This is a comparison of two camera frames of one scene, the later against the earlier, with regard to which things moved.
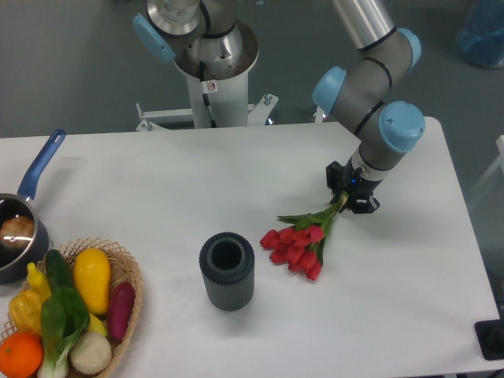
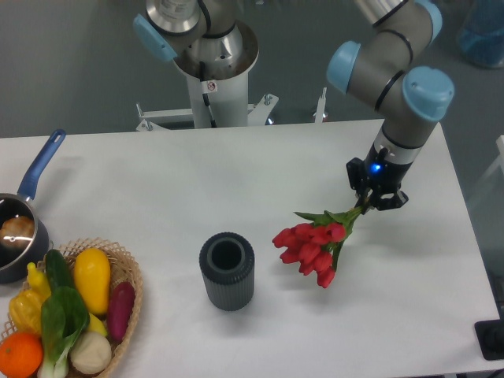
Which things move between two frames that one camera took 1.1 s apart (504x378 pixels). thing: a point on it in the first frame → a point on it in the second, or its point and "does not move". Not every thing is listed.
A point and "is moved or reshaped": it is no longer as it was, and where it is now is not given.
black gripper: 355,184 → 383,172
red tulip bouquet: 300,245 is moved or reshaped
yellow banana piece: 96,326 does not move
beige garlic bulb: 91,353 does not move
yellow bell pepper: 25,310 does not move
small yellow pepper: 38,283 does not move
